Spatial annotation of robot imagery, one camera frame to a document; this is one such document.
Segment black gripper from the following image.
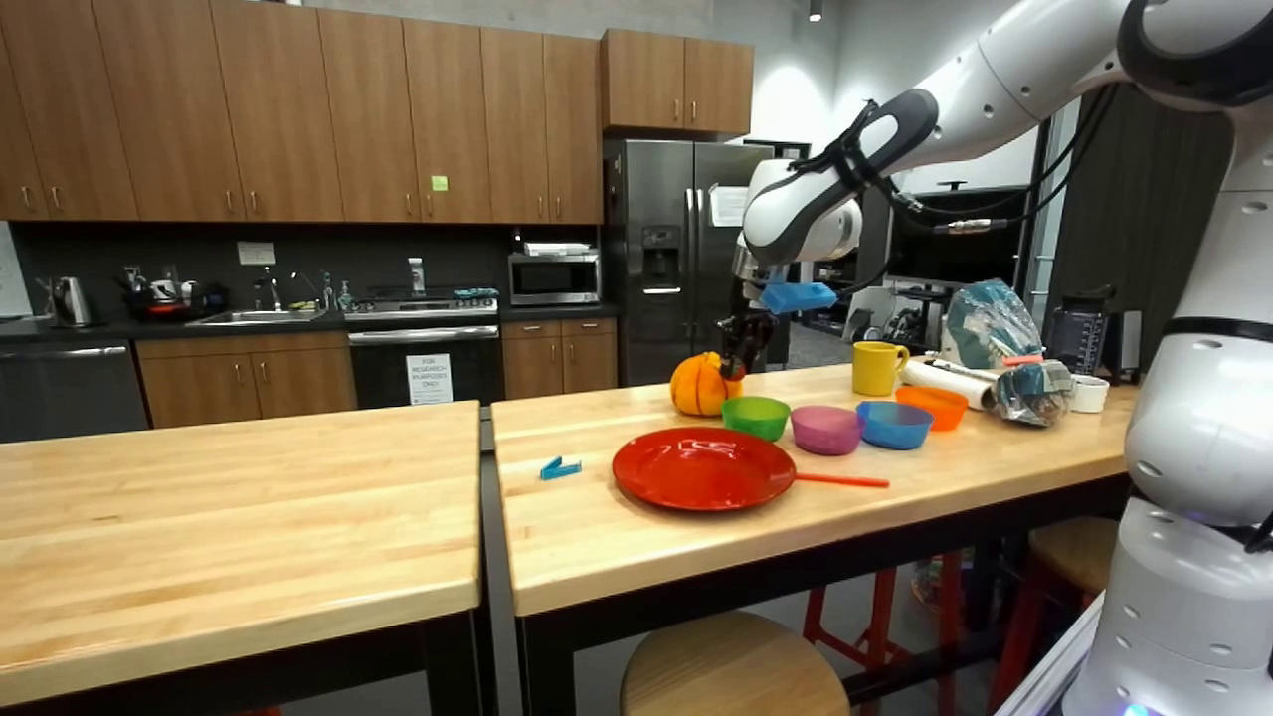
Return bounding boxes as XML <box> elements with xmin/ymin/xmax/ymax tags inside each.
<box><xmin>719</xmin><ymin>309</ymin><xmax>778</xmax><ymax>379</ymax></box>

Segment green bowl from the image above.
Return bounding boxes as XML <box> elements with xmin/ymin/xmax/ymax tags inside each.
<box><xmin>723</xmin><ymin>396</ymin><xmax>789</xmax><ymax>443</ymax></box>

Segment pink purple bowl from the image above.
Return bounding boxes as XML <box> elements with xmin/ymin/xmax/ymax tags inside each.
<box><xmin>793</xmin><ymin>407</ymin><xmax>858</xmax><ymax>459</ymax></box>

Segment blue bowl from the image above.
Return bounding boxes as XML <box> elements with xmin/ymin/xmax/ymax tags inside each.
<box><xmin>857</xmin><ymin>403</ymin><xmax>930</xmax><ymax>451</ymax></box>

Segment orange bowl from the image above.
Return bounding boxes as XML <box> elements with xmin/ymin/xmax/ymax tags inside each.
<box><xmin>897</xmin><ymin>386</ymin><xmax>967</xmax><ymax>428</ymax></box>

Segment orange pumpkin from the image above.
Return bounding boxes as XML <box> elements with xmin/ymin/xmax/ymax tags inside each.
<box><xmin>670</xmin><ymin>351</ymin><xmax>730</xmax><ymax>416</ymax></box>

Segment black refrigerator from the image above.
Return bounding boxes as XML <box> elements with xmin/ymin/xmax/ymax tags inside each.
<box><xmin>600</xmin><ymin>138</ymin><xmax>764</xmax><ymax>386</ymax></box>

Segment yellow mug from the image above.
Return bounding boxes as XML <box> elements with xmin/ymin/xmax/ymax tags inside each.
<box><xmin>852</xmin><ymin>341</ymin><xmax>913</xmax><ymax>396</ymax></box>

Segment red plate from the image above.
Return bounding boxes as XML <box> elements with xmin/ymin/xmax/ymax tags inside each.
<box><xmin>614</xmin><ymin>428</ymin><xmax>795</xmax><ymax>512</ymax></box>

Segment red stick utensil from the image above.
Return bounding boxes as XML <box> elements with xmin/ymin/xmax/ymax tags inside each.
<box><xmin>795</xmin><ymin>474</ymin><xmax>893</xmax><ymax>488</ymax></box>

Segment silver microwave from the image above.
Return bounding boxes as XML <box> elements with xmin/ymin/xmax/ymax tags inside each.
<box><xmin>510</xmin><ymin>252</ymin><xmax>600</xmax><ymax>306</ymax></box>

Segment small blue clip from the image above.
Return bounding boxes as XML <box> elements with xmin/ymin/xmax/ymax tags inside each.
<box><xmin>540</xmin><ymin>459</ymin><xmax>580</xmax><ymax>482</ymax></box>

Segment paper towel roll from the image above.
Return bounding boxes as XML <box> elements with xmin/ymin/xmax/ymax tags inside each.
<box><xmin>904</xmin><ymin>356</ymin><xmax>991</xmax><ymax>408</ymax></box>

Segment plastic bag of bread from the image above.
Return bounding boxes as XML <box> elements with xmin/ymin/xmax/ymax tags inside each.
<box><xmin>943</xmin><ymin>280</ymin><xmax>1072</xmax><ymax>428</ymax></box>

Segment black oven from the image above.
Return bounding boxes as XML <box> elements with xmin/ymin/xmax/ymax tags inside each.
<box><xmin>345</xmin><ymin>299</ymin><xmax>506</xmax><ymax>407</ymax></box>

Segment round wooden stool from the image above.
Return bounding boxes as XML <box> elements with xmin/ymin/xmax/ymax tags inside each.
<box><xmin>621</xmin><ymin>612</ymin><xmax>852</xmax><ymax>716</ymax></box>

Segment white ramekin cup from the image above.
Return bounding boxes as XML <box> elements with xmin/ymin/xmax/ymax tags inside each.
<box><xmin>1065</xmin><ymin>374</ymin><xmax>1112</xmax><ymax>412</ymax></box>

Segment upper wooden cabinets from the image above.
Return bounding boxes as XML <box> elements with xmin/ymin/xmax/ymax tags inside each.
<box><xmin>0</xmin><ymin>0</ymin><xmax>754</xmax><ymax>223</ymax></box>

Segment electric kettle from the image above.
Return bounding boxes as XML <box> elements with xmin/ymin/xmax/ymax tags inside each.
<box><xmin>52</xmin><ymin>273</ymin><xmax>91</xmax><ymax>327</ymax></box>

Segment black dishwasher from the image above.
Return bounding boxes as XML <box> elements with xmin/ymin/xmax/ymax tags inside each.
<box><xmin>0</xmin><ymin>341</ymin><xmax>148</xmax><ymax>443</ymax></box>

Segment blue wrist camera box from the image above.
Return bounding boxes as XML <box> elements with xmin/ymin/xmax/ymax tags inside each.
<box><xmin>762</xmin><ymin>284</ymin><xmax>839</xmax><ymax>315</ymax></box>

